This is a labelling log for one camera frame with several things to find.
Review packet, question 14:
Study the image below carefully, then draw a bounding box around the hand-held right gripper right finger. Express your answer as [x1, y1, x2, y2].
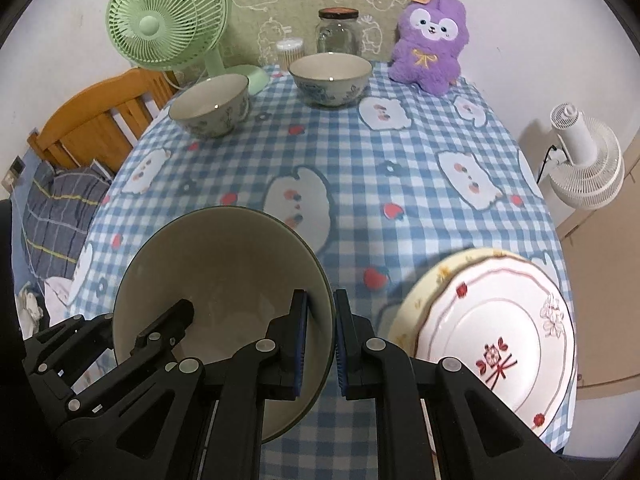
[332, 287, 591, 480]

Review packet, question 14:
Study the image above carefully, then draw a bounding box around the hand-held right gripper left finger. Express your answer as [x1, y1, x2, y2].
[52, 289, 309, 480]

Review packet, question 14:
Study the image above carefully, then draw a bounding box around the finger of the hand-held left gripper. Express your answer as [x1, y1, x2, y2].
[22, 314, 116, 395]
[100, 300, 196, 406]

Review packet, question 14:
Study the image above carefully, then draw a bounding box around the plain cream bowl green rim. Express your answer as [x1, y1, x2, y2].
[112, 206, 335, 445]

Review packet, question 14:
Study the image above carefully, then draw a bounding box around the white plate red flower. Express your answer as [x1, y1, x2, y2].
[409, 254, 577, 438]

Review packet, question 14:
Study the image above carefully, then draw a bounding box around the floral grey-green bowl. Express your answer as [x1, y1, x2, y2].
[168, 73, 251, 140]

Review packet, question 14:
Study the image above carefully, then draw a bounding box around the blue patterned bowl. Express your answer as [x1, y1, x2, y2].
[288, 52, 372, 109]

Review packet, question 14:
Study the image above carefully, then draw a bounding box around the white crumpled cloth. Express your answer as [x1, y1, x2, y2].
[15, 280, 71, 333]

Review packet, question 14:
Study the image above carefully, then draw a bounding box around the grey plaid pillow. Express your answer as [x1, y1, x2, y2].
[22, 160, 113, 281]

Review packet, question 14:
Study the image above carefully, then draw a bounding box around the blue checkered tablecloth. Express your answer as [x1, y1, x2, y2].
[65, 62, 573, 480]

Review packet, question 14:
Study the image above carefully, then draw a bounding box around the wooden bed headboard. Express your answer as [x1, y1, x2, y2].
[27, 67, 181, 176]

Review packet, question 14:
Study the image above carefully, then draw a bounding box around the cotton swab container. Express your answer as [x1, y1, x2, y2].
[276, 38, 306, 71]

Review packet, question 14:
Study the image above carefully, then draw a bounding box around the green desk fan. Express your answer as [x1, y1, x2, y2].
[106, 0, 271, 97]

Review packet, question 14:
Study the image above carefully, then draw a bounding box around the purple plush toy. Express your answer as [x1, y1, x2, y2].
[388, 0, 471, 97]

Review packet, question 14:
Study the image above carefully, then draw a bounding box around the white floor fan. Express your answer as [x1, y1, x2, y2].
[537, 103, 626, 211]

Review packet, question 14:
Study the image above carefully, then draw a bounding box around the glass jar with lid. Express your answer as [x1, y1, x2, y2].
[315, 7, 362, 57]

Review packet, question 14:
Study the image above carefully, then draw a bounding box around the beige wall switch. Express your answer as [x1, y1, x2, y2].
[4, 156, 25, 192]

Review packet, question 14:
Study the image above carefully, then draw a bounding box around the black fan cable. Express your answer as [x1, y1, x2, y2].
[537, 144, 562, 182]

